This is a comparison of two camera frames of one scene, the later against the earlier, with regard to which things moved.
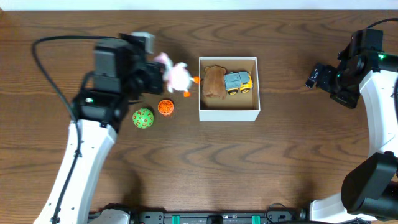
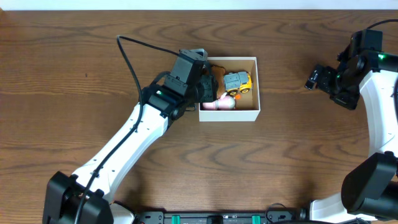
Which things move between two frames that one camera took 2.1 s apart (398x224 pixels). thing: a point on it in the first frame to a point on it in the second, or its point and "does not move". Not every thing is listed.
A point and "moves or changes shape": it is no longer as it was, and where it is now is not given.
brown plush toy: (213, 83) does not move
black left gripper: (156, 78) to (208, 88)
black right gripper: (325, 78) does not move
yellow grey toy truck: (234, 81) does not move
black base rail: (301, 216) does not move
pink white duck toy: (176, 77) moves or changes shape
